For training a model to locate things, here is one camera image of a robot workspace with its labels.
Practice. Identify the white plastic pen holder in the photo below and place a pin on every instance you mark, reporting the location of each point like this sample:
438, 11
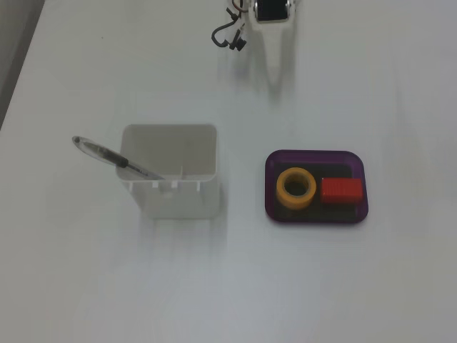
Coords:
178, 203

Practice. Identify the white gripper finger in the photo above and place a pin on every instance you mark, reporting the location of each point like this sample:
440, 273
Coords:
275, 53

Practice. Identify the red rectangular block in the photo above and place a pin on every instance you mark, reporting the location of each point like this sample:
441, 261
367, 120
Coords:
341, 191

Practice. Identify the yellow tape roll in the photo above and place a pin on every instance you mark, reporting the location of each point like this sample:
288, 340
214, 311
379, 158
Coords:
282, 194

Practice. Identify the black clear ballpoint pen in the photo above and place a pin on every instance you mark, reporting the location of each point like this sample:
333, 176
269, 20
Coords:
107, 156

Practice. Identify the purple plastic tray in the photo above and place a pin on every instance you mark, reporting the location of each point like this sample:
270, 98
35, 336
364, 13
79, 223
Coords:
271, 211

